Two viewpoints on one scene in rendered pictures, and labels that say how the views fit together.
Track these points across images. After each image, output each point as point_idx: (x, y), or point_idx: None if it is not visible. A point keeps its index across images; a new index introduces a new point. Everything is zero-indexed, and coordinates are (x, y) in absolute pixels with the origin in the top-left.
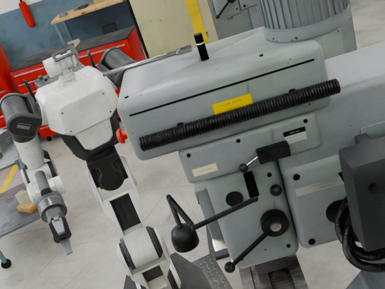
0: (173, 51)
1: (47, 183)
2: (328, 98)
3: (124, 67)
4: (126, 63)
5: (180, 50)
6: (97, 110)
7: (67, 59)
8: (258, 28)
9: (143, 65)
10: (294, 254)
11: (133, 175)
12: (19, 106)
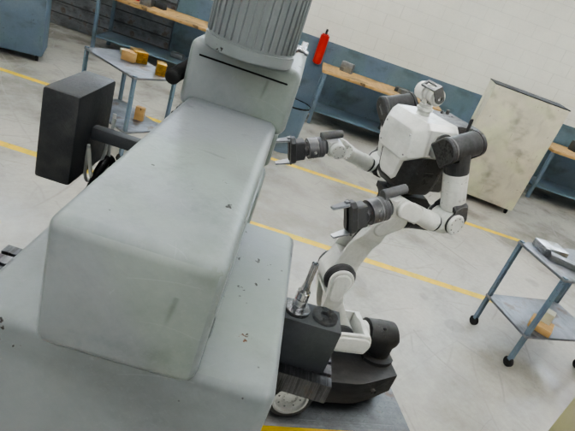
0: (301, 49)
1: (327, 134)
2: (180, 92)
3: (302, 43)
4: (446, 138)
5: (299, 49)
6: (399, 142)
7: (429, 92)
8: (293, 62)
9: (298, 46)
10: (278, 370)
11: (380, 225)
12: (396, 98)
